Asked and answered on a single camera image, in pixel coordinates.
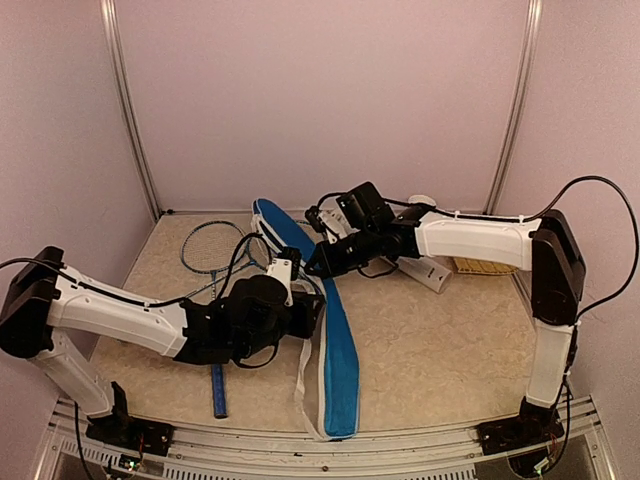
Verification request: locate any aluminium front rail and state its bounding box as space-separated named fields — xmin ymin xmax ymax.
xmin=34 ymin=399 xmax=616 ymax=480

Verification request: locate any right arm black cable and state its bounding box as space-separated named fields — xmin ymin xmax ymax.
xmin=314 ymin=174 xmax=640 ymax=321

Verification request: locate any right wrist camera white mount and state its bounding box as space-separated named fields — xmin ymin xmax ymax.
xmin=305 ymin=205 xmax=353 ymax=243

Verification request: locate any aluminium corner post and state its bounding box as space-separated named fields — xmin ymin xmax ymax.
xmin=100 ymin=0 xmax=163 ymax=222
xmin=483 ymin=0 xmax=544 ymax=214

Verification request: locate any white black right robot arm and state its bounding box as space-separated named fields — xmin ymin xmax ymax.
xmin=305 ymin=205 xmax=586 ymax=444

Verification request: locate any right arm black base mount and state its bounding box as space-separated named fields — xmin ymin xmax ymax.
xmin=476 ymin=398 xmax=565 ymax=455

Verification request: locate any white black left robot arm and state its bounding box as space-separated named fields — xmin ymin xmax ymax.
xmin=1 ymin=246 xmax=325 ymax=445

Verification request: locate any blue racket cover bag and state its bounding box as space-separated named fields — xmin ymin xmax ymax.
xmin=251 ymin=198 xmax=360 ymax=441

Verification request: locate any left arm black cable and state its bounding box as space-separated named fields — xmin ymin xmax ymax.
xmin=0 ymin=233 xmax=274 ymax=306

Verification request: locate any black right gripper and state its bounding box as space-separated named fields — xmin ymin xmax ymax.
xmin=306 ymin=223 xmax=381 ymax=277

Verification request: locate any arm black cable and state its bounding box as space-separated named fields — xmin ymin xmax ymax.
xmin=0 ymin=233 xmax=274 ymax=306
xmin=314 ymin=174 xmax=640 ymax=321

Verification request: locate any white shuttlecock tube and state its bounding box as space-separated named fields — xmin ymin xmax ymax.
xmin=397 ymin=257 xmax=453 ymax=294

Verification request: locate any blue badminton racket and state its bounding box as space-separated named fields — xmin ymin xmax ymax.
xmin=209 ymin=234 xmax=274 ymax=420
xmin=180 ymin=220 xmax=245 ymax=300

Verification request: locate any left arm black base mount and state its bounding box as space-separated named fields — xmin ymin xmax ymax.
xmin=86 ymin=381 xmax=174 ymax=457

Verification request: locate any left aluminium corner post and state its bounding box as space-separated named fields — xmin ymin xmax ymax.
xmin=100 ymin=0 xmax=163 ymax=222

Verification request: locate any right aluminium corner post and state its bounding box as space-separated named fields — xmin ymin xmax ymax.
xmin=483 ymin=0 xmax=544 ymax=214

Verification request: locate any light blue ceramic mug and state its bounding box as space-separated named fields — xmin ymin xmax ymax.
xmin=408 ymin=195 xmax=436 ymax=206

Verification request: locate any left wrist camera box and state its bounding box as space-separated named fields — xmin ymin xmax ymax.
xmin=278 ymin=246 xmax=302 ymax=281

